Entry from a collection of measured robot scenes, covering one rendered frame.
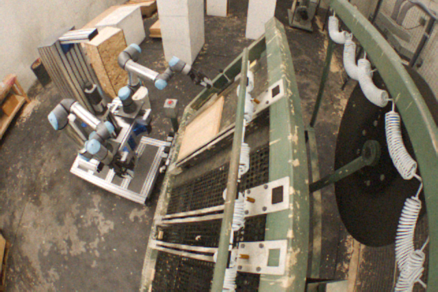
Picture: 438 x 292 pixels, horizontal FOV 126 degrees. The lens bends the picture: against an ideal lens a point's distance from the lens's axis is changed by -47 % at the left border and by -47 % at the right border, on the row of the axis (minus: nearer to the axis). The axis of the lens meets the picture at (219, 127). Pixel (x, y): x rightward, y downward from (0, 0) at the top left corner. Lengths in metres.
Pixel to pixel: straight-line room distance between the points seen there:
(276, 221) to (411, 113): 0.55
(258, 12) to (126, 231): 4.72
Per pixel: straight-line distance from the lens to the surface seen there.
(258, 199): 0.69
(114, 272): 2.76
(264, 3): 4.78
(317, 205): 1.94
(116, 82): 3.42
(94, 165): 1.97
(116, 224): 2.77
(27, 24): 6.35
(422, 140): 0.69
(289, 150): 0.68
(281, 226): 0.61
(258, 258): 0.64
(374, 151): 0.90
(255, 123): 0.99
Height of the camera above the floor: 2.46
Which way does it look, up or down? 54 degrees down
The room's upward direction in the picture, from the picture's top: 2 degrees clockwise
